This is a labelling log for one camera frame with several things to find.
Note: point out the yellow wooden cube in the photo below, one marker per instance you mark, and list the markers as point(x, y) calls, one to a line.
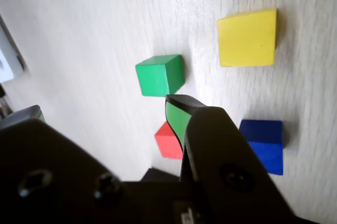
point(247, 40)

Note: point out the white flat object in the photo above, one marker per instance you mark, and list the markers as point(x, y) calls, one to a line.
point(8, 55)

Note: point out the green wooden cube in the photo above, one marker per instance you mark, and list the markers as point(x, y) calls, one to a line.
point(155, 76)

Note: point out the blue wooden cube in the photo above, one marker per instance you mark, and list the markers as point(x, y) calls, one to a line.
point(268, 153)

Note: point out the red wooden cube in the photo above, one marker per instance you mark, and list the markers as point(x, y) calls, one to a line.
point(167, 145)

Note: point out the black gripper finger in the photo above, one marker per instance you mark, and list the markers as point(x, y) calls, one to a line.
point(223, 155)
point(47, 171)

